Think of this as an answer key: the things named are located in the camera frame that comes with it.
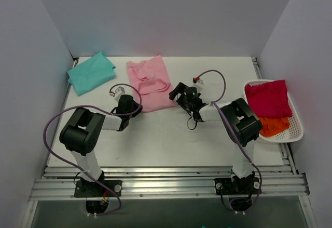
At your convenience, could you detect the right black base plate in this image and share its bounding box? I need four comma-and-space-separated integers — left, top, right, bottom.
214, 178, 261, 195

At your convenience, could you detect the aluminium rail frame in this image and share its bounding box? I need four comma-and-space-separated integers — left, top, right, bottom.
29, 164, 309, 201

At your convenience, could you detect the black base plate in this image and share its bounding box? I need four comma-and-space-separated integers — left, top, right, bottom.
74, 179, 122, 198
214, 178, 261, 195

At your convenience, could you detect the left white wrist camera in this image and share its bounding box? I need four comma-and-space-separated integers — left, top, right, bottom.
109, 86, 126, 102

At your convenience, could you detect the magenta t-shirt in basket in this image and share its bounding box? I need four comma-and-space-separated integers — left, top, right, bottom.
244, 80, 292, 118

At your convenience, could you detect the orange t-shirt in basket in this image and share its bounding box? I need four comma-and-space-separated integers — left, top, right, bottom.
259, 117, 290, 137

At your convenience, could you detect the pink t-shirt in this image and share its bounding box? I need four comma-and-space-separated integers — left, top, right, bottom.
126, 55, 176, 113

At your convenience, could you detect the white plastic basket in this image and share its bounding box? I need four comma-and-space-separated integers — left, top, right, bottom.
243, 79, 303, 143

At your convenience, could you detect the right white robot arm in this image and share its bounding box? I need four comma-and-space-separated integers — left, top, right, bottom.
169, 79, 262, 193

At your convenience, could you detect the teal folded t-shirt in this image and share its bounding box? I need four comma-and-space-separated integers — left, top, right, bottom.
67, 52, 116, 96

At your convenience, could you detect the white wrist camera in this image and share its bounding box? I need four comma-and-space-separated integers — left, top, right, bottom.
192, 77, 204, 93
109, 86, 126, 102

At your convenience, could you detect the black loose cable loop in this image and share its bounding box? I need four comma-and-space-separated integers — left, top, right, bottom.
187, 111, 198, 130

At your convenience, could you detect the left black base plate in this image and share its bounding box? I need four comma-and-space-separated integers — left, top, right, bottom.
74, 179, 122, 198

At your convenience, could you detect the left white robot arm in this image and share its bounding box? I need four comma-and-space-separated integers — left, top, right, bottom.
59, 95, 143, 196

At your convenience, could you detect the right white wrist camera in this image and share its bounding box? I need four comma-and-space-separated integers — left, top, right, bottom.
192, 77, 204, 93

